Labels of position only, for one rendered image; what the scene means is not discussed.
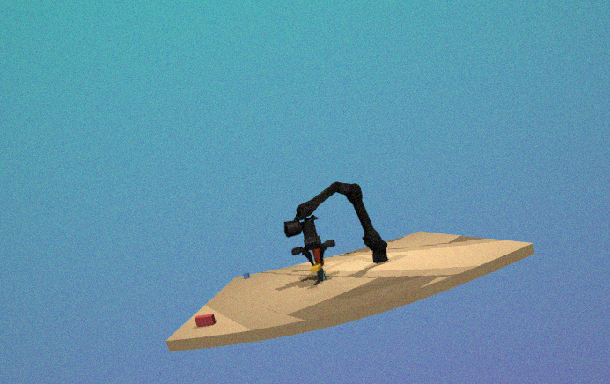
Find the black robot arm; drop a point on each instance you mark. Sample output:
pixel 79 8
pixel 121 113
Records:
pixel 354 194

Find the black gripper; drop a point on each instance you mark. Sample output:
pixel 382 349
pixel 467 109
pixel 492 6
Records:
pixel 323 247

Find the red rectangular block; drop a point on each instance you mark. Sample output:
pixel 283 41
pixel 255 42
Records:
pixel 205 320

